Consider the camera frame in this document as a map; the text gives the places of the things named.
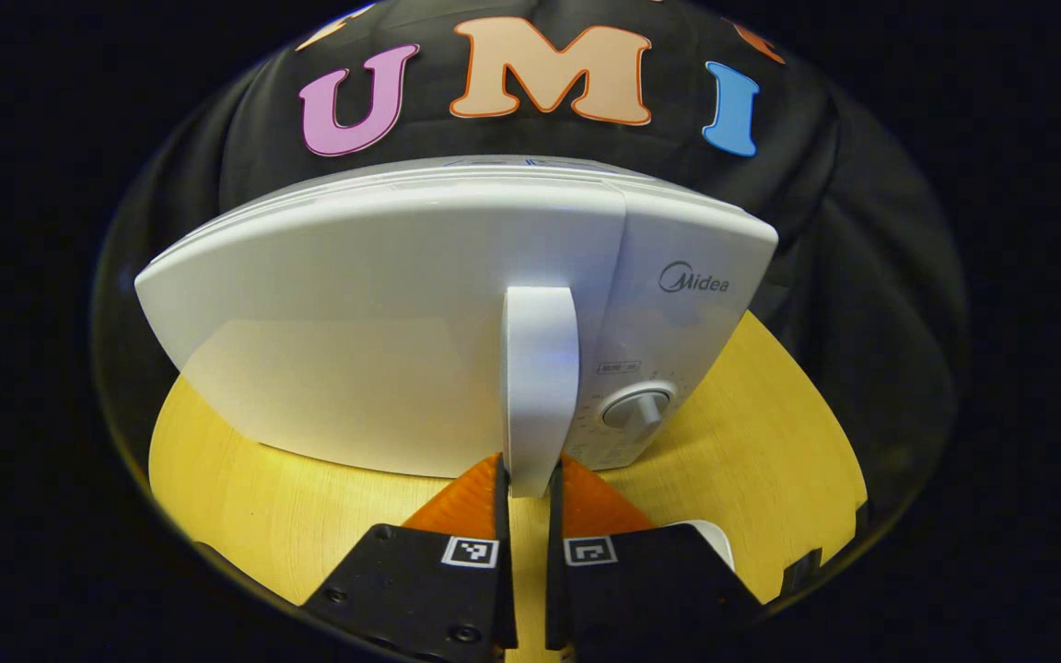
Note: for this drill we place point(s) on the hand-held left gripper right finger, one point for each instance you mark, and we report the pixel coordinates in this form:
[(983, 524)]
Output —
[(555, 589)]

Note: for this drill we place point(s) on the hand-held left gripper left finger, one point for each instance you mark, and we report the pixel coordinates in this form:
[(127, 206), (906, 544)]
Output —
[(506, 599)]

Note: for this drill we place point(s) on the white microwave oven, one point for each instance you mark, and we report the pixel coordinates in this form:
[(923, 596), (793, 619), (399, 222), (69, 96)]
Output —
[(383, 322)]

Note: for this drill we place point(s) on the white square plate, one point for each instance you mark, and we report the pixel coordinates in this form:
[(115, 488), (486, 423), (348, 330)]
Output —
[(715, 543)]

